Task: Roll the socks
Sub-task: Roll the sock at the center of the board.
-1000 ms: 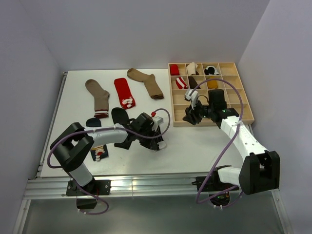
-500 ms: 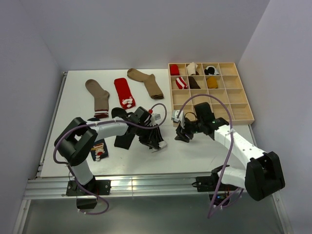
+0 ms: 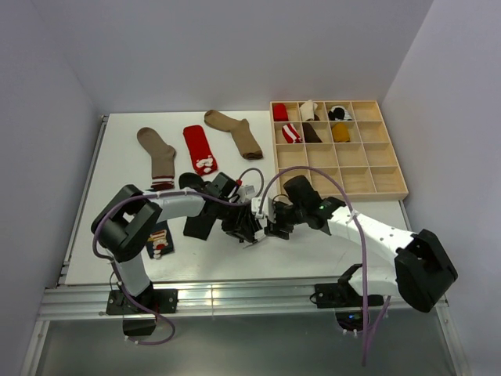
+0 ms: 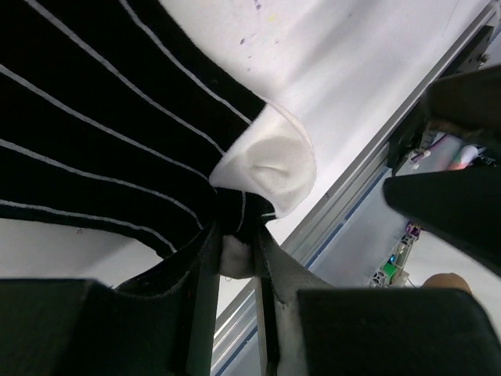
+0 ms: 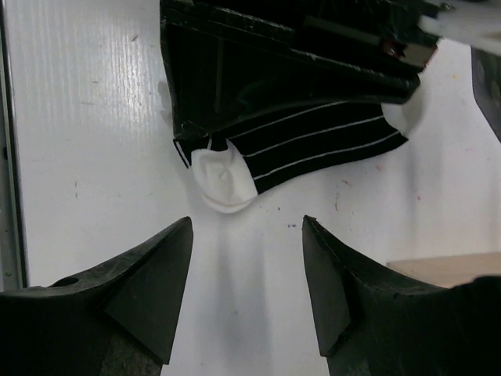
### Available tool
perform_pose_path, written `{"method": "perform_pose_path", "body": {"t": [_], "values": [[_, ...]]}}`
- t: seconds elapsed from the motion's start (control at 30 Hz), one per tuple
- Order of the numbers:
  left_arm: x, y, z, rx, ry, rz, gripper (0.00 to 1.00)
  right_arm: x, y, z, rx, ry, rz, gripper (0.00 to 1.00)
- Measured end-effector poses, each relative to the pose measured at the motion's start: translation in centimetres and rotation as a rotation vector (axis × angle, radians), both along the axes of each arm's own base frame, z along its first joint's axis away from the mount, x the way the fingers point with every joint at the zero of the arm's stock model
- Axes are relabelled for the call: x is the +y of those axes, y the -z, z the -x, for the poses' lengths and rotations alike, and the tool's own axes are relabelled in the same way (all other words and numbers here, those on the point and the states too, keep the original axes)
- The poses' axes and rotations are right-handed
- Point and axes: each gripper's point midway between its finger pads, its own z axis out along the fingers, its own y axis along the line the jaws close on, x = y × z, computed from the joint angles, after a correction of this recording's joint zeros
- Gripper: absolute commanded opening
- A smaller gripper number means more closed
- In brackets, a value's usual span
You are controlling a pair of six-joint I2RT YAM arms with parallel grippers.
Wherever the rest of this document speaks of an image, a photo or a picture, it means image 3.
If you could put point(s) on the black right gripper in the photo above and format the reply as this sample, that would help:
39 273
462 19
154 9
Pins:
274 227

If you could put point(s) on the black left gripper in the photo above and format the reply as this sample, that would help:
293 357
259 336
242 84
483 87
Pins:
241 222

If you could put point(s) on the black white striped sock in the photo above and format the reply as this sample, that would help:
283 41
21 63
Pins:
259 237

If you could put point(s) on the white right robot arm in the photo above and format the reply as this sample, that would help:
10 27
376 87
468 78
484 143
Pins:
418 269

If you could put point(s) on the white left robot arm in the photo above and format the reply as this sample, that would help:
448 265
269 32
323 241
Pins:
137 220

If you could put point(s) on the long black sock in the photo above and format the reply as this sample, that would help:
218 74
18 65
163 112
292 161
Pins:
199 224

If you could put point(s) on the red sock with white print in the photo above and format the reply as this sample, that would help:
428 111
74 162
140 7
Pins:
202 158

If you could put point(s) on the tan brown sock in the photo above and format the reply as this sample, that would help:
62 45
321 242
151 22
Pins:
240 132

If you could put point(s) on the navy patterned sock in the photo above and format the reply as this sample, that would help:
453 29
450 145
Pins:
160 241

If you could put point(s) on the rolled dark brown sock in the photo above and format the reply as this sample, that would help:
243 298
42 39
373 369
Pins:
310 134

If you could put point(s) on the rolled red white striped sock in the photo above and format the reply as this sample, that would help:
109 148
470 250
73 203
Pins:
291 134

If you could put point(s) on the brown sock with striped cuff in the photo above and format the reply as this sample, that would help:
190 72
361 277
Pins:
162 157

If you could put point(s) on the wooden compartment tray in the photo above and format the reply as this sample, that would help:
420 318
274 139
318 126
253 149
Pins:
366 168

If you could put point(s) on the rolled mustard yellow sock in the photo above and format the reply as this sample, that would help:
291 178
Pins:
340 133

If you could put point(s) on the rolled cream sock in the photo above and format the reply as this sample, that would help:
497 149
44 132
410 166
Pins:
308 111

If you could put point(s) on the rolled black white sock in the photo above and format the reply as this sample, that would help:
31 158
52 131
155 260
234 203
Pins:
339 113

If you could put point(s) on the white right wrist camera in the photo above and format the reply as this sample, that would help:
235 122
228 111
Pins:
260 207

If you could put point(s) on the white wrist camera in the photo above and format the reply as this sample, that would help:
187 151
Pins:
260 207
244 193

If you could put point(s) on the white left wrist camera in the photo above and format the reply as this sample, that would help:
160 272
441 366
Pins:
244 193

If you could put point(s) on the aluminium front rail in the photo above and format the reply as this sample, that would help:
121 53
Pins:
246 297

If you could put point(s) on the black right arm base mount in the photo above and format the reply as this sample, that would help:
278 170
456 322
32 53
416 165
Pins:
341 295

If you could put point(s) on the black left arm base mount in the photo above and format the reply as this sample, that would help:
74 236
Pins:
143 314

